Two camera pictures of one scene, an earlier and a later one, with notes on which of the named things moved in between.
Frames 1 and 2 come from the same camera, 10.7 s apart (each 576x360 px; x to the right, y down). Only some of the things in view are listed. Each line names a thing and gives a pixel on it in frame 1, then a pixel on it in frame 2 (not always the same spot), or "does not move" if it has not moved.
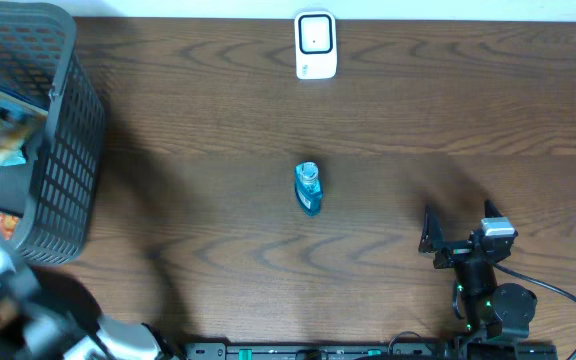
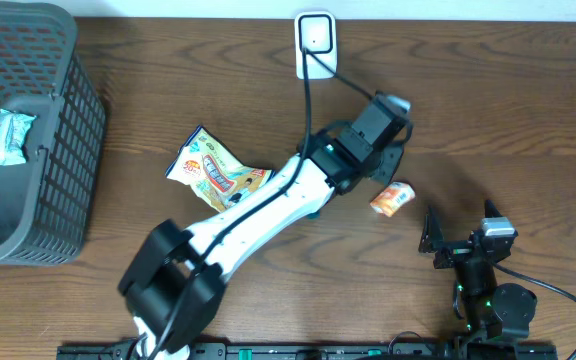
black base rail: [371, 351] does not move
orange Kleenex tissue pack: [7, 224] → [392, 198]
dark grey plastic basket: [29, 49] does not move
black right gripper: [432, 242] does not move
